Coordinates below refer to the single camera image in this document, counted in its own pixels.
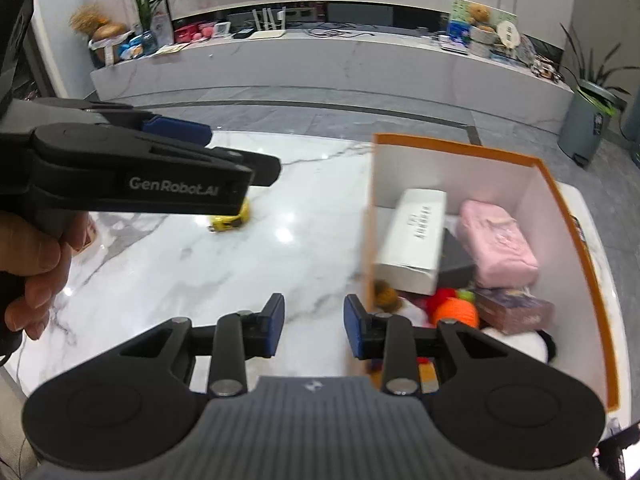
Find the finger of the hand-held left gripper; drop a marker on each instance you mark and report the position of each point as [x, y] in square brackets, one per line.
[175, 130]
[260, 167]

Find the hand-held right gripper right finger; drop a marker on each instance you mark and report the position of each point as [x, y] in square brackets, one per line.
[352, 327]

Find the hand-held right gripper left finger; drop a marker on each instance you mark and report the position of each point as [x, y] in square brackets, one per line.
[275, 322]

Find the long white box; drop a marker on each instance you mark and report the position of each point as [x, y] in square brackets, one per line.
[410, 245]

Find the crochet orange fruit toy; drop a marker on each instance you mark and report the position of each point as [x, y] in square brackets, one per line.
[455, 310]

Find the grey square box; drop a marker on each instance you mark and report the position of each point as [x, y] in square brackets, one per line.
[455, 260]

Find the purple printed box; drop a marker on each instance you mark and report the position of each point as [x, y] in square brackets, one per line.
[510, 310]

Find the white plush toy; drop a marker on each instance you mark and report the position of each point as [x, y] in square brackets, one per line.
[520, 342]

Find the large orange box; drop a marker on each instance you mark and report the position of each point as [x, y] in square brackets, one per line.
[450, 165]

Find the person's left hand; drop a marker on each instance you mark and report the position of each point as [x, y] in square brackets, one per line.
[35, 255]

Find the pink plush items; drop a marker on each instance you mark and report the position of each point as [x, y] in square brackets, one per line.
[192, 32]

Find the framed picture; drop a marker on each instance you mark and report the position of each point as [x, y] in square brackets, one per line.
[161, 22]

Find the small white clock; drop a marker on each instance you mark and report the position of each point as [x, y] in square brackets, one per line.
[222, 30]

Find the long-leaf potted plant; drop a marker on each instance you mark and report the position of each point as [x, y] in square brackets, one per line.
[145, 10]

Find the white marble tv bench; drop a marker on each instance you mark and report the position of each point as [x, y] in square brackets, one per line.
[350, 70]

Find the white router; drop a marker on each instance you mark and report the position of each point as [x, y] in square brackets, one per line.
[267, 34]

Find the dried flower bouquet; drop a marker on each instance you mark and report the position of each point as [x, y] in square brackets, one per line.
[92, 20]

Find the brown teddy bear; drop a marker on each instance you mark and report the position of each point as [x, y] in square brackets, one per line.
[480, 15]

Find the grey trash bin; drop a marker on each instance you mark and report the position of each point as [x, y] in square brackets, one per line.
[585, 125]

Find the green plant behind bin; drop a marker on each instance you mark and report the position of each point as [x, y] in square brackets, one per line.
[590, 70]

